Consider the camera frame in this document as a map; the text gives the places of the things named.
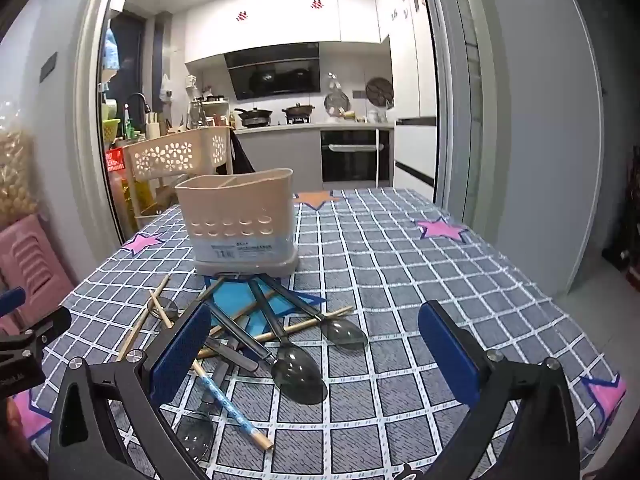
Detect black wok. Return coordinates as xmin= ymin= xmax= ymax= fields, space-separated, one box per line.
xmin=234 ymin=106 xmax=275 ymax=128

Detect black range hood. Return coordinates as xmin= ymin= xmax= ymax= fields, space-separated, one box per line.
xmin=223 ymin=42 xmax=322 ymax=102

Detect white spice rack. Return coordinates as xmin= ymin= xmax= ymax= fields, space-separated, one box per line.
xmin=199 ymin=96 xmax=232 ymax=127

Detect black cooking pot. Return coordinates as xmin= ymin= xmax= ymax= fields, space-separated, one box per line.
xmin=281 ymin=102 xmax=317 ymax=120

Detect yellow cooking oil bottle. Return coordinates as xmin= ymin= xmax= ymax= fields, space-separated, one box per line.
xmin=117 ymin=170 xmax=151 ymax=231

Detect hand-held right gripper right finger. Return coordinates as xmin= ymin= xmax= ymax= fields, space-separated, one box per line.
xmin=417 ymin=301 xmax=588 ymax=480

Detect clear bag of beans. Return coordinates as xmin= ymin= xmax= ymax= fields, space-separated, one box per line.
xmin=0 ymin=100 xmax=43 ymax=231

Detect black hanging cloth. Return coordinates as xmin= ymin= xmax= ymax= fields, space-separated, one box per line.
xmin=229 ymin=130 xmax=257 ymax=176

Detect dark flat-handled utensil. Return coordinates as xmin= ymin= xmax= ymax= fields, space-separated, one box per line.
xmin=202 ymin=302 xmax=273 ymax=373

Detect white refrigerator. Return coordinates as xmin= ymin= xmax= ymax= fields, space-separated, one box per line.
xmin=374 ymin=0 xmax=441 ymax=206

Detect white upper cabinets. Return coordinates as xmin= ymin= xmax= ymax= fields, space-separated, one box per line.
xmin=182 ymin=0 xmax=383 ymax=63

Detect yellow patterned bamboo chopstick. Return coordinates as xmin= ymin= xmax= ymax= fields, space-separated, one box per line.
xmin=197 ymin=306 xmax=353 ymax=358

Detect black kitchen faucet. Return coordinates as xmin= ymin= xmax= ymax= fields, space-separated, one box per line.
xmin=124 ymin=92 xmax=152 ymax=133

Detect grey kitchen counter cabinet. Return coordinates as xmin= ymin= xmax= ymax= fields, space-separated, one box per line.
xmin=232 ymin=121 xmax=396 ymax=191

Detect green plastic basket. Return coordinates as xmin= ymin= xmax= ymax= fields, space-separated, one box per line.
xmin=100 ymin=117 xmax=123 ymax=148

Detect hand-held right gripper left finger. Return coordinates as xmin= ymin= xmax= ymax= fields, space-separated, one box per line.
xmin=47 ymin=302 xmax=213 ymax=480

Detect beige plastic utensil holder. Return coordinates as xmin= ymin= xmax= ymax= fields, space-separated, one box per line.
xmin=174 ymin=167 xmax=301 ymax=278

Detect pink plastic stool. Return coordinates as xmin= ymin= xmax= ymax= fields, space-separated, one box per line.
xmin=0 ymin=212 xmax=76 ymax=328

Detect grey checkered star tablecloth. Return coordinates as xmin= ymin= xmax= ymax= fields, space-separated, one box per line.
xmin=15 ymin=187 xmax=628 ymax=480

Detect plain bamboo chopstick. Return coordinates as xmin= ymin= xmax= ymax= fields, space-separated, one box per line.
xmin=197 ymin=277 xmax=224 ymax=303
xmin=209 ymin=290 xmax=276 ymax=336
xmin=149 ymin=290 xmax=176 ymax=331

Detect beige flower-cutout basket cart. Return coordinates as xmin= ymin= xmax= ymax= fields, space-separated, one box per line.
xmin=122 ymin=126 xmax=233 ymax=233

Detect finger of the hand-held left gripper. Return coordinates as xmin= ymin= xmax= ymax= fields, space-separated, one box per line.
xmin=0 ymin=306 xmax=72 ymax=361
xmin=0 ymin=287 xmax=27 ymax=317

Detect blue patterned bamboo chopstick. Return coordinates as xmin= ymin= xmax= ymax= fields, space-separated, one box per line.
xmin=192 ymin=360 xmax=275 ymax=452

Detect round dark wall rack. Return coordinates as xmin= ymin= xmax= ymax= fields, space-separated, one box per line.
xmin=365 ymin=76 xmax=395 ymax=107

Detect dark brown chopstick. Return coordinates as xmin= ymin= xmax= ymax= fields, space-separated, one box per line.
xmin=117 ymin=275 xmax=171 ymax=362

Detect black built-in oven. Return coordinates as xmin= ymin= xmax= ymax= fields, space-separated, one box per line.
xmin=320 ymin=128 xmax=392 ymax=184

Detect person's left hand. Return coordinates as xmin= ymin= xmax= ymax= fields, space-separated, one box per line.
xmin=0 ymin=400 xmax=23 ymax=463

